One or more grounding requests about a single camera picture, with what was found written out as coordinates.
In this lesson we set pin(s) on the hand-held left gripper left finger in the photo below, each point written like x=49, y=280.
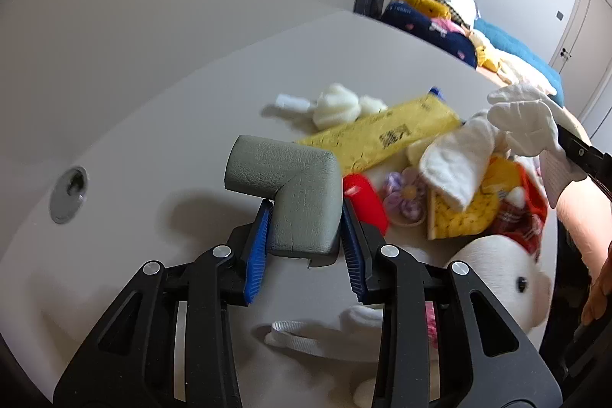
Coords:
x=256, y=255

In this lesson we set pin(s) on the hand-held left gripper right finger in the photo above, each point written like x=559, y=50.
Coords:
x=351, y=255

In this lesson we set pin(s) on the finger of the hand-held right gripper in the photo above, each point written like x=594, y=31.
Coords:
x=578, y=150

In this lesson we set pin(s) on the red heart plush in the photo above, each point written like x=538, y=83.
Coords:
x=366, y=202

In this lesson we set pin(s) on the white cloth glove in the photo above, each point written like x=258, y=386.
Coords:
x=526, y=121

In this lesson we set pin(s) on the grey foam corner guard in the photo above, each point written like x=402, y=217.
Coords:
x=287, y=183

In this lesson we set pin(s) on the plaid dressed plush doll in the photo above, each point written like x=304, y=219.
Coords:
x=519, y=217

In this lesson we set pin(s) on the white quilted mitt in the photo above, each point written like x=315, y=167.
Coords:
x=454, y=169

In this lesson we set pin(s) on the yellow padded packet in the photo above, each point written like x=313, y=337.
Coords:
x=382, y=131

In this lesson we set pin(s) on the small cream swirl plush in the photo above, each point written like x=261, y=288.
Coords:
x=337, y=109

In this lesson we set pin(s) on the person's right hand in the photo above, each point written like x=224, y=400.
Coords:
x=597, y=288

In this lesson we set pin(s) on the bed with orange sheet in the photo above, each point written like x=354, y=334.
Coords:
x=573, y=123

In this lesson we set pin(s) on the purple crochet flower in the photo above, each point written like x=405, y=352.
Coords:
x=406, y=197

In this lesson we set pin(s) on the white goose plush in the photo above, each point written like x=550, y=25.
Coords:
x=511, y=71

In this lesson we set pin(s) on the teal long pillow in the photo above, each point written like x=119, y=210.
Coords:
x=516, y=49

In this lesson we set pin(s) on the white door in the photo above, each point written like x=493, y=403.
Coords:
x=578, y=25

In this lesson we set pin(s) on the yellow patterned cone bag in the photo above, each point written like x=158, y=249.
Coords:
x=466, y=207

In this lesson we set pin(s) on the yellow duck plush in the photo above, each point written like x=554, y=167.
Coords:
x=487, y=56

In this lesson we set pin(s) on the pink patterned blanket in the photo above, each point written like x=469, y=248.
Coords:
x=442, y=28

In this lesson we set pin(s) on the checkered white pillow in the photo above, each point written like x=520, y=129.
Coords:
x=456, y=4

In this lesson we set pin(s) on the navy patterned blanket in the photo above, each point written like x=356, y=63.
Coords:
x=430, y=30

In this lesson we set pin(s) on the yellow plush toy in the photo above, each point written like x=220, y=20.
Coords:
x=423, y=4

